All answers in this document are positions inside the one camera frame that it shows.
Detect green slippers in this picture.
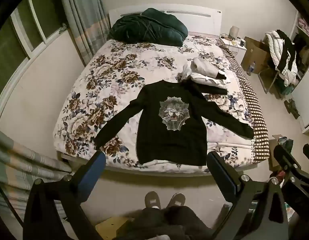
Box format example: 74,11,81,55
284,99,300,120

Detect grey green striped curtain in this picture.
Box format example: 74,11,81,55
57,0,112,67
0,127,72,230

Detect large cardboard box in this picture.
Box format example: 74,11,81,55
241,36,271,74

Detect person's left shoe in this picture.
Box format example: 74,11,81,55
144,191,162,209

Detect floral bed blanket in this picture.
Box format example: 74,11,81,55
53,36,255,169

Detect black sweater with lion print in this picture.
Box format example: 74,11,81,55
94,79,254,167

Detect small open cardboard box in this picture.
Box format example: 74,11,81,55
268,134,294,170

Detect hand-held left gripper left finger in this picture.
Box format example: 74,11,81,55
23,151,106,240

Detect person's shoe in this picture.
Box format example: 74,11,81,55
144,191,162,209
166,192,186,209

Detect white and black jacket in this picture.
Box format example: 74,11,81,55
264,29,299,87

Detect brown checkered bed sheet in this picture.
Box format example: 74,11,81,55
220,46,270,163

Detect person's dark trouser legs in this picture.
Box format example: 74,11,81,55
114,206,215,240

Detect white bed headboard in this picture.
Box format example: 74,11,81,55
109,4,222,35

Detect yellow board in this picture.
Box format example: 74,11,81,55
94,216,131,240

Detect white folded garment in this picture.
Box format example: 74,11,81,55
181,64,231,87

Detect metal frame chair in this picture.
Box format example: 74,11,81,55
258,66,282,94

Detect white nightstand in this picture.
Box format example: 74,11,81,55
219,35,247,67

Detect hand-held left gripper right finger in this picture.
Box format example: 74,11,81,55
207,151,289,240

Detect person's right shoe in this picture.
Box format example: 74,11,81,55
166,192,186,209

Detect white bed base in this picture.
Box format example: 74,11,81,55
60,152,257,178

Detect dark green duvet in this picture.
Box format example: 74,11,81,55
108,8,189,47

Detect beige folded garment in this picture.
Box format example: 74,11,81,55
190,57,227,79

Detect white framed window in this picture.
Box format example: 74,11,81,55
0,0,70,105

